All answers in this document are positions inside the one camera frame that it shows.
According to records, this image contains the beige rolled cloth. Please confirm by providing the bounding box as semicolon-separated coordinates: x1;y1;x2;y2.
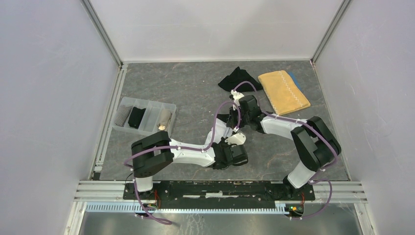
157;109;172;131

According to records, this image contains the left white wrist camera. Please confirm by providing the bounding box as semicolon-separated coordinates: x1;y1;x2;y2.
225;132;246;146

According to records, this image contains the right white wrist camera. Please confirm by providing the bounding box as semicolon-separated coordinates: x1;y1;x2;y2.
230;90;244;110

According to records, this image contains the grey striped rolled cloth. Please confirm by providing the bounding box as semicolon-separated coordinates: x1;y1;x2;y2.
114;105;133;127

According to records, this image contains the blue cloth under towel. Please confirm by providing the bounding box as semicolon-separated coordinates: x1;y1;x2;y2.
288;72;302;91

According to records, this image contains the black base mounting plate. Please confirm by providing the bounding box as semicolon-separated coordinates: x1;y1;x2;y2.
139;181;316;209

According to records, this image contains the white underwear black waistband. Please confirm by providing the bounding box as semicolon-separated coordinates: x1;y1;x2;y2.
205;114;235;144

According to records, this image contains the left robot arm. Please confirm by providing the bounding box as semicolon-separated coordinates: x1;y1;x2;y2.
124;131;249;200

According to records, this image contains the folded yellow towel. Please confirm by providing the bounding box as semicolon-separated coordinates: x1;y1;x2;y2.
258;70;311;116

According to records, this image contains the clear plastic organizer box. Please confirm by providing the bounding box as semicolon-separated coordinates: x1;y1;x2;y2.
111;97;177;136

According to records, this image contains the aluminium frame rail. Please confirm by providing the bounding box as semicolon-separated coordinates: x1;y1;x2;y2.
74;181;367;215

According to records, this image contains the black underwear beige waistband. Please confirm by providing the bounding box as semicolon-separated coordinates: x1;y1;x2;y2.
128;107;146;129

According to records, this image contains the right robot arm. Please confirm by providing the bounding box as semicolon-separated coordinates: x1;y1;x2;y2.
229;93;342;200

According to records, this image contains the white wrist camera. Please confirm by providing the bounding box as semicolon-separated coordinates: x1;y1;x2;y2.
225;132;246;146
230;90;244;110

